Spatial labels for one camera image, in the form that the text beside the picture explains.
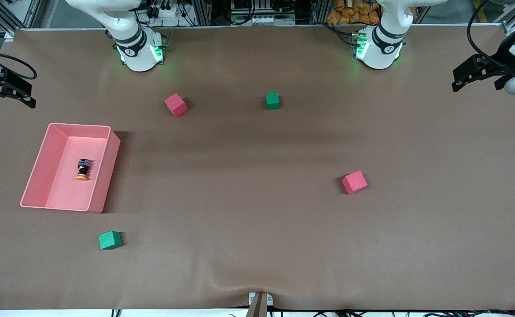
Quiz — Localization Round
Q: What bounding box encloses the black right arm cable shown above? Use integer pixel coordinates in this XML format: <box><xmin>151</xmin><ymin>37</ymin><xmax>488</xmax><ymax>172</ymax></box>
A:
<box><xmin>0</xmin><ymin>52</ymin><xmax>37</xmax><ymax>81</ymax></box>

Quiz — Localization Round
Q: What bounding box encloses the pink foam cube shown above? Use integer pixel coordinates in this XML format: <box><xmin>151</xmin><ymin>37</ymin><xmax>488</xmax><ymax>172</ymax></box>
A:
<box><xmin>342</xmin><ymin>170</ymin><xmax>368</xmax><ymax>195</ymax></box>
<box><xmin>164</xmin><ymin>92</ymin><xmax>189</xmax><ymax>118</ymax></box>

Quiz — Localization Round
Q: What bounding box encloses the aluminium camera post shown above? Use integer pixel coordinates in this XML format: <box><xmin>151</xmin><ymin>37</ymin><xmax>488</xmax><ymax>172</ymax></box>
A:
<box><xmin>245</xmin><ymin>291</ymin><xmax>275</xmax><ymax>317</ymax></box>

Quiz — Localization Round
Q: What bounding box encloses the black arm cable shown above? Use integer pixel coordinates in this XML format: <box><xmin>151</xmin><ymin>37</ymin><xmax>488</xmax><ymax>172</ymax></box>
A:
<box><xmin>0</xmin><ymin>52</ymin><xmax>37</xmax><ymax>81</ymax></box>
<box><xmin>467</xmin><ymin>0</ymin><xmax>512</xmax><ymax>66</ymax></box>

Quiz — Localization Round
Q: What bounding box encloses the orange snack pile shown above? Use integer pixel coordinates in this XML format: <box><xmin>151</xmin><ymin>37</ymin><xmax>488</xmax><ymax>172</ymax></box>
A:
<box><xmin>326</xmin><ymin>0</ymin><xmax>381</xmax><ymax>25</ymax></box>

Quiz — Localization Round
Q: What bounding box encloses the orange push button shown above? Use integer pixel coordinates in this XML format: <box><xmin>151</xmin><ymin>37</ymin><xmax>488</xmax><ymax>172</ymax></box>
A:
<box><xmin>75</xmin><ymin>158</ymin><xmax>92</xmax><ymax>181</ymax></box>

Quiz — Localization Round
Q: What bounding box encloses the pink plastic bin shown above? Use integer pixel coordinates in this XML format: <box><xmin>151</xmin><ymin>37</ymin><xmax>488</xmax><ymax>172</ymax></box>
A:
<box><xmin>20</xmin><ymin>122</ymin><xmax>121</xmax><ymax>214</ymax></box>

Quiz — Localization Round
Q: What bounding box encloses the brown table mat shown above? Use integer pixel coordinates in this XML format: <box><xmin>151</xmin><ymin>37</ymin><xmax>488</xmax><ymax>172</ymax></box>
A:
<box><xmin>0</xmin><ymin>24</ymin><xmax>515</xmax><ymax>311</ymax></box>

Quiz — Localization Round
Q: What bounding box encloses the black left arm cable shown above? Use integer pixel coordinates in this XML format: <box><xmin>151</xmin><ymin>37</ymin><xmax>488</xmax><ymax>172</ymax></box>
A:
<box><xmin>467</xmin><ymin>0</ymin><xmax>512</xmax><ymax>66</ymax></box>

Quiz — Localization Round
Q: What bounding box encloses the white power strip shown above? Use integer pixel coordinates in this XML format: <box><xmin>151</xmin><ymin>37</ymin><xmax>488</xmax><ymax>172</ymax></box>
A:
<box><xmin>149</xmin><ymin>4</ymin><xmax>180</xmax><ymax>19</ymax></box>

